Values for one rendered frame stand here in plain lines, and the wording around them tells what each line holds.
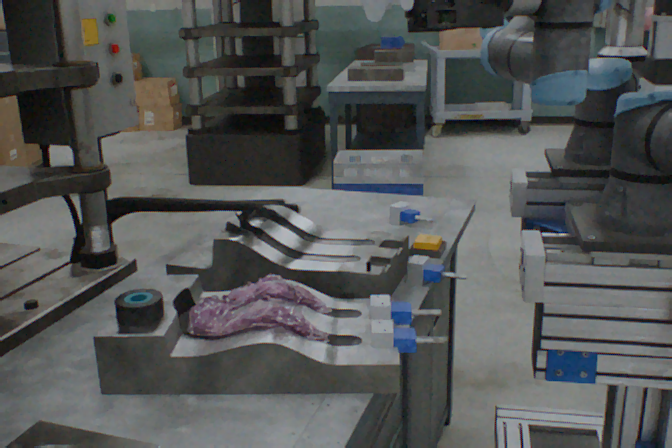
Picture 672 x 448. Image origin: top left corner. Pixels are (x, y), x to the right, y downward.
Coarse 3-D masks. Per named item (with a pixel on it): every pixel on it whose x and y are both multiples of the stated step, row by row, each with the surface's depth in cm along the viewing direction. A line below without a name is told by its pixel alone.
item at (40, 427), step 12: (24, 432) 96; (36, 432) 96; (48, 432) 96; (60, 432) 96; (72, 432) 96; (84, 432) 96; (96, 432) 96; (12, 444) 94; (24, 444) 94; (36, 444) 94; (48, 444) 94; (60, 444) 94; (72, 444) 93; (84, 444) 93; (96, 444) 93; (108, 444) 93; (120, 444) 93; (132, 444) 93; (144, 444) 93
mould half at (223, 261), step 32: (256, 224) 161; (192, 256) 163; (224, 256) 153; (256, 256) 150; (288, 256) 153; (384, 256) 152; (224, 288) 155; (320, 288) 148; (352, 288) 145; (384, 288) 147
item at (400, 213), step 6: (396, 204) 201; (402, 204) 201; (408, 204) 201; (390, 210) 200; (396, 210) 199; (402, 210) 199; (408, 210) 199; (414, 210) 199; (390, 216) 201; (396, 216) 199; (402, 216) 198; (408, 216) 197; (414, 216) 197; (420, 216) 196; (390, 222) 201; (396, 222) 200; (402, 222) 200; (408, 222) 197; (414, 222) 197; (432, 222) 194
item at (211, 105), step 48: (192, 0) 521; (240, 0) 632; (288, 0) 511; (192, 48) 530; (288, 48) 521; (192, 96) 542; (240, 96) 592; (288, 96) 532; (192, 144) 548; (240, 144) 543; (288, 144) 538
